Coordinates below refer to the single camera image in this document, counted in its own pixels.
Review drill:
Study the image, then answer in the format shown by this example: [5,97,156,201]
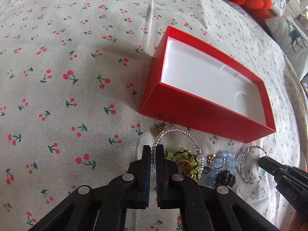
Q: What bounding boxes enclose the cherry print bed sheet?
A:
[1,0,307,230]

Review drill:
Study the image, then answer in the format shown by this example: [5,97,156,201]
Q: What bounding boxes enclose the green bead bracelet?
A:
[165,148,202,180]

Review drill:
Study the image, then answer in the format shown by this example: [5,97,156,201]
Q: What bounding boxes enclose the deer print pillow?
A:
[265,15,307,81]

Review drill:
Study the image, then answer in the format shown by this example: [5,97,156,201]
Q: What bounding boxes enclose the clear bead bracelet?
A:
[150,127,205,177]

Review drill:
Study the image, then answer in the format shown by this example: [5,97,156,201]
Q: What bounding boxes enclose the light blue bead bracelet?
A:
[200,150,238,189]

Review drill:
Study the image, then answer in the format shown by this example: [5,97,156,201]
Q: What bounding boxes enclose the red cardboard box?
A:
[140,27,276,143]

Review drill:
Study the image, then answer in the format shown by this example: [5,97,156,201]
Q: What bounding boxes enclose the person right hand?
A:
[292,213,308,231]

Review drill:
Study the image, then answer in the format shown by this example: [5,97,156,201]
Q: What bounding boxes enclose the small gold flower earring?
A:
[207,154,217,165]

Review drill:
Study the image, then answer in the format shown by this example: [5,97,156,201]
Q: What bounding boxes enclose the gold green gem ring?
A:
[176,158,193,175]

